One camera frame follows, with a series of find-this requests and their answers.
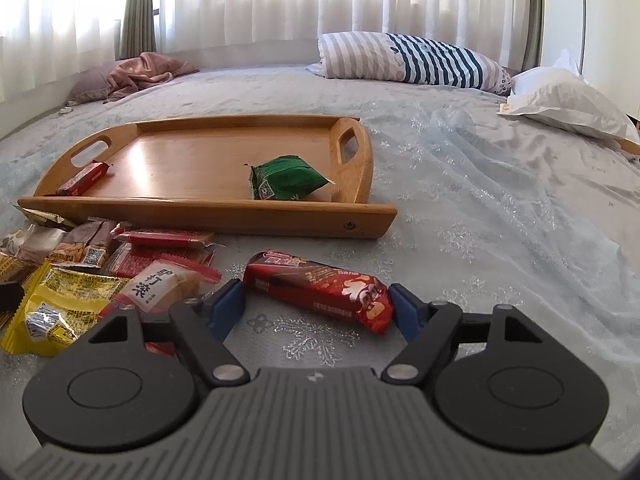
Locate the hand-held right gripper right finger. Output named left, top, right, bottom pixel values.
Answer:
left=381, top=283, right=543, bottom=388

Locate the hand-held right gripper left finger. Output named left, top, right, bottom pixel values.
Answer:
left=89, top=278, right=251, bottom=388

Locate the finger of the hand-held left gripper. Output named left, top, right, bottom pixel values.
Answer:
left=0, top=282, right=25, bottom=314

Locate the yellow snack packet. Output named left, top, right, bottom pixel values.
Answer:
left=1, top=262, right=134, bottom=359

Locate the white pastry packet red label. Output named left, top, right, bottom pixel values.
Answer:
left=99, top=255, right=222, bottom=322

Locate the dark red long snack bar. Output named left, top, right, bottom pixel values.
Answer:
left=242, top=250, right=396, bottom=335

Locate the brown peanut snack packet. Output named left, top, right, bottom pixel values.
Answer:
left=46, top=220, right=122, bottom=269

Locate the long red wafer packet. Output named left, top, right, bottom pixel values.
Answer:
left=112, top=227, right=216, bottom=250

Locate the red cracker packet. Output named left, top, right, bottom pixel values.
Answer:
left=106, top=242, right=219, bottom=281

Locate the wooden tray with handles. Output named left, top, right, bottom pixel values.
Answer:
left=17, top=114, right=398, bottom=240

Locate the red snack bar packet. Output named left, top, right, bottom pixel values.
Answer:
left=56, top=160, right=111, bottom=197

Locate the bed with pale blue sheet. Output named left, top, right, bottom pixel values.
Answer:
left=0, top=54, right=640, bottom=413

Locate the green snack packet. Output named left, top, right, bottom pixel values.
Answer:
left=245, top=155, right=336, bottom=203

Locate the purple pillow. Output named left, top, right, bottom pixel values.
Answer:
left=64, top=62, right=127, bottom=107

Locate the pink blanket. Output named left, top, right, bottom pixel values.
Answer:
left=103, top=51, right=200, bottom=105

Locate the blue white striped pillow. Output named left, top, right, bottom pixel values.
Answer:
left=305, top=31, right=514, bottom=95

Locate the white sheer curtain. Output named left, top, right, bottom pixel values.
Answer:
left=0, top=0, right=132, bottom=92
left=159, top=0, right=532, bottom=57

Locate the green curtain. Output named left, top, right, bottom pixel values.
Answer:
left=118, top=0, right=164, bottom=59
left=520, top=0, right=546, bottom=71

